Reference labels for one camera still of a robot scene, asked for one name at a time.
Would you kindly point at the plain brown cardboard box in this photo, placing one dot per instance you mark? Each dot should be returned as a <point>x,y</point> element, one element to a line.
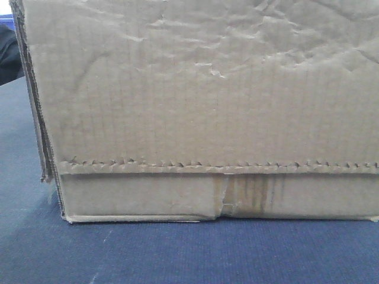
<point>186,111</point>

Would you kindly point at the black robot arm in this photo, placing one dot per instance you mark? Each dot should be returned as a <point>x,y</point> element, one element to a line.
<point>11,65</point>

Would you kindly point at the blue plastic bin upper left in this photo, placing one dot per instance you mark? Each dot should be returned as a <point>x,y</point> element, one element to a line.
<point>8,21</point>

